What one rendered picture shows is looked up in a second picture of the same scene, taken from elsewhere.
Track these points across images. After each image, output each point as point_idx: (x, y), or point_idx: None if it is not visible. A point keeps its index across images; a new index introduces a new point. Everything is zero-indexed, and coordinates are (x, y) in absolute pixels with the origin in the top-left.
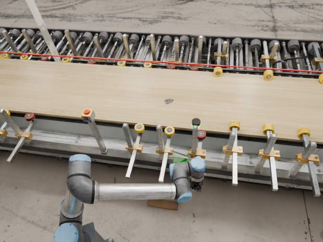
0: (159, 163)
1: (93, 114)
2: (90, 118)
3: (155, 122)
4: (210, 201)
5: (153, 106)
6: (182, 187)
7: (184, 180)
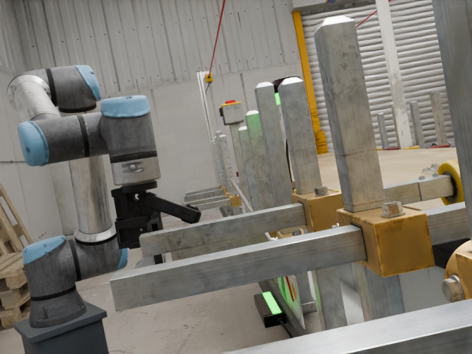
0: (267, 284)
1: (238, 112)
2: (223, 112)
3: (339, 187)
4: None
5: (390, 175)
6: (44, 117)
7: (70, 116)
